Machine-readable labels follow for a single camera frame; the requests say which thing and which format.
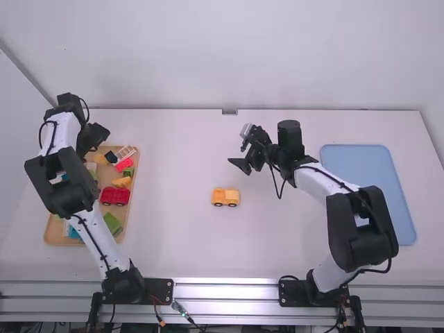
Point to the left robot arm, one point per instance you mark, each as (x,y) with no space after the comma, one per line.
(66,194)

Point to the yellow toy car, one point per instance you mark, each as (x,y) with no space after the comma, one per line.
(225,197)

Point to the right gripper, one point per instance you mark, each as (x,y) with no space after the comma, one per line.
(259,149)

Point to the pile of toy bricks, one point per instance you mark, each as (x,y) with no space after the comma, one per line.
(74,233)

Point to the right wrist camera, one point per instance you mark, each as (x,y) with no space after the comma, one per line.
(246,130)

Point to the green toy brick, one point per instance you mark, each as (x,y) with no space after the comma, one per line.
(112,224)
(129,172)

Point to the red toy car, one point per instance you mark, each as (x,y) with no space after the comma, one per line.
(114,195)

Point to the tan tray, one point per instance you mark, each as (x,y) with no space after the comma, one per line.
(52,234)

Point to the white ladder toy brick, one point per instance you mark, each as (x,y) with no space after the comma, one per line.
(118,155)

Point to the yellow toy brick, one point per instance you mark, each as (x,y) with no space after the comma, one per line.
(100,159)
(121,182)

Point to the dark blue toy brick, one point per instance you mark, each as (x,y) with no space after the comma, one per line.
(111,157)

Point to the red toy brick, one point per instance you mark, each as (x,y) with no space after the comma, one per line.
(125,165)

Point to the blue mat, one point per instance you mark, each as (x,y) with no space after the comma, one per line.
(381,166)

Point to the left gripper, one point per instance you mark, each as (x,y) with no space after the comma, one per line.
(95,134)

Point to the silver rails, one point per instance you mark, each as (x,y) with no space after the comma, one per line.
(225,295)

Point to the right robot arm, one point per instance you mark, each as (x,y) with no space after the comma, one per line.
(364,229)

